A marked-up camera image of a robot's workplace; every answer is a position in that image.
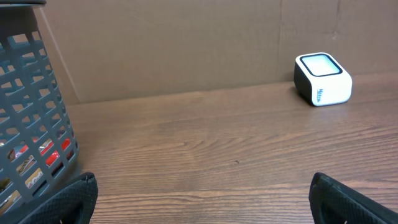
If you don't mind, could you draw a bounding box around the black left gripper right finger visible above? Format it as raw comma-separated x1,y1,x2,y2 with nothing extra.
308,172,397,224

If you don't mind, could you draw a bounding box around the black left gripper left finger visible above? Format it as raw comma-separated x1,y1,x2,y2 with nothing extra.
1,172,98,224

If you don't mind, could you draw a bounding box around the orange spaghetti packet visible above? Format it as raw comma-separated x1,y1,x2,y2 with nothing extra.
7,138,71,175

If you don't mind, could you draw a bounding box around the grey plastic lattice basket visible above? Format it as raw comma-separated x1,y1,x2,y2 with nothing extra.
1,1,81,214

